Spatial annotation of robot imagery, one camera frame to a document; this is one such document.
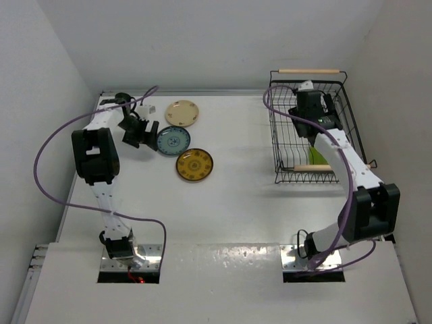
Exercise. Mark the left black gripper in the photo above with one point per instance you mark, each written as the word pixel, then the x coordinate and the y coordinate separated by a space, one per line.
pixel 136 140

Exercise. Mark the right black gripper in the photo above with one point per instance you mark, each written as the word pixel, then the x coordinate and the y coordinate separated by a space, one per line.
pixel 331 106

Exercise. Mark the lime green plate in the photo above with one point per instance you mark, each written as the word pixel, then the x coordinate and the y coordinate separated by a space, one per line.
pixel 315 157

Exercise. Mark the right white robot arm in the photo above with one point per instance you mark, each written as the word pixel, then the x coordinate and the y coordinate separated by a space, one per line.
pixel 371 206

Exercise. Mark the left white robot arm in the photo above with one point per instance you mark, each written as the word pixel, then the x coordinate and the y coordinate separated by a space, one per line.
pixel 97 162

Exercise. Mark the blue patterned plate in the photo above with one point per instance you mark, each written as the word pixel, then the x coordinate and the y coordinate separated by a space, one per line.
pixel 173 140

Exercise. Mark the beige floral plate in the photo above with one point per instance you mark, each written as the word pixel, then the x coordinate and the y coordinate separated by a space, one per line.
pixel 182 113

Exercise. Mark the middle yellow patterned plate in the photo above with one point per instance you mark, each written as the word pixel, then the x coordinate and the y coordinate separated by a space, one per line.
pixel 194 165

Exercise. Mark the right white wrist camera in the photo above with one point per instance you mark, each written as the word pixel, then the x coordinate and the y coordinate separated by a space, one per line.
pixel 306 86

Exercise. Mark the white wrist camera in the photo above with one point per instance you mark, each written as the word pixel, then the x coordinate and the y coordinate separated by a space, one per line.
pixel 144 111
pixel 306 86

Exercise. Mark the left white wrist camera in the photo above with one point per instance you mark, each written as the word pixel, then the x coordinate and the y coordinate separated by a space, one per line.
pixel 144 111

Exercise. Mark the black wire dish rack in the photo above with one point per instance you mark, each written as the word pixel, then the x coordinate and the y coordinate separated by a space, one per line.
pixel 290 152

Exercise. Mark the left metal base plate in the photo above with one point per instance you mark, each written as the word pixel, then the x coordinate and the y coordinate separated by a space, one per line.
pixel 147 258

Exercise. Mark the metal base plate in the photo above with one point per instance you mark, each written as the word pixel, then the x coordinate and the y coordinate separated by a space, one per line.
pixel 292 262
pixel 147 258

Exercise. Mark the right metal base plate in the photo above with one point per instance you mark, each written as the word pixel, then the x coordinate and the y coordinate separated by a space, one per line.
pixel 292 262

